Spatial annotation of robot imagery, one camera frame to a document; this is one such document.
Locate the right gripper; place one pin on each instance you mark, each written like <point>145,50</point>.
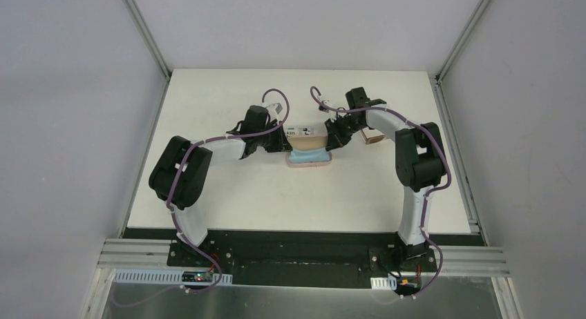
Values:
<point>336,139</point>

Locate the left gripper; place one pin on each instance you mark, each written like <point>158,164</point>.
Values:
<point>278,138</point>

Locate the pink glasses case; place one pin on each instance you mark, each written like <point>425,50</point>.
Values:
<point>307,144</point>

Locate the blue cleaning cloth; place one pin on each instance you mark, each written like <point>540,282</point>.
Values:
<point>309,157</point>

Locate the brown frame sunglasses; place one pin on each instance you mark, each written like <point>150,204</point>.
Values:
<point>371,136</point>

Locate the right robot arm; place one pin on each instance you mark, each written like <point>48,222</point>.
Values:
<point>420,161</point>

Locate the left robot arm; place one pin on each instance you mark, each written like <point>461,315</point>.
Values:
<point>179,175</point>

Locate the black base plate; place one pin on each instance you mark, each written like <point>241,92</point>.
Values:
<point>307,259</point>

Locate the right white cable duct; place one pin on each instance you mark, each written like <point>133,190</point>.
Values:
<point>384,283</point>

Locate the white cable duct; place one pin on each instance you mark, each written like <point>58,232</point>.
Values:
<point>195,278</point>
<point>384,283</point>

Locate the left white cable duct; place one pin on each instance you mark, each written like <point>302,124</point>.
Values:
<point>195,278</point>

